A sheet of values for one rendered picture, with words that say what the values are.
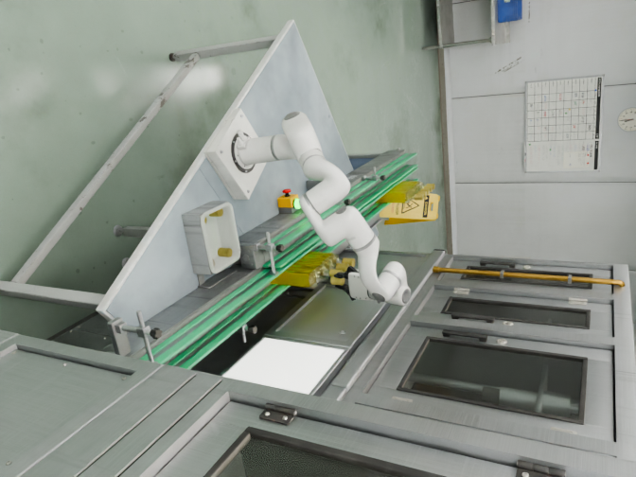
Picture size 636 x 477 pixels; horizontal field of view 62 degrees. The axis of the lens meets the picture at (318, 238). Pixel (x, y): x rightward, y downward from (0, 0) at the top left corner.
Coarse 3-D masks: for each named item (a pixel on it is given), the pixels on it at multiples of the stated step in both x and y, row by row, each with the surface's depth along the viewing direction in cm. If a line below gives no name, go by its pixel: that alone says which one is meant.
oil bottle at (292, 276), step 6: (288, 270) 204; (294, 270) 203; (300, 270) 203; (306, 270) 202; (312, 270) 201; (282, 276) 204; (288, 276) 202; (294, 276) 201; (300, 276) 200; (306, 276) 198; (312, 276) 198; (270, 282) 207; (276, 282) 206; (282, 282) 204; (288, 282) 203; (294, 282) 202; (300, 282) 200; (306, 282) 199; (312, 282) 198
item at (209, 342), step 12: (408, 180) 345; (384, 204) 296; (372, 216) 279; (324, 252) 236; (276, 288) 205; (252, 300) 196; (264, 300) 194; (240, 312) 188; (252, 312) 186; (228, 324) 181; (240, 324) 179; (204, 336) 173; (216, 336) 173; (228, 336) 173; (192, 348) 167; (204, 348) 166; (180, 360) 161; (192, 360) 160
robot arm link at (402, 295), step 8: (392, 264) 173; (400, 264) 174; (392, 272) 171; (400, 272) 172; (400, 280) 172; (400, 288) 175; (408, 288) 177; (400, 296) 174; (408, 296) 177; (400, 304) 175
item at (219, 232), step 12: (228, 204) 190; (204, 216) 179; (228, 216) 193; (204, 228) 179; (216, 228) 195; (228, 228) 195; (204, 240) 180; (216, 240) 196; (228, 240) 197; (216, 252) 196; (216, 264) 191; (228, 264) 191
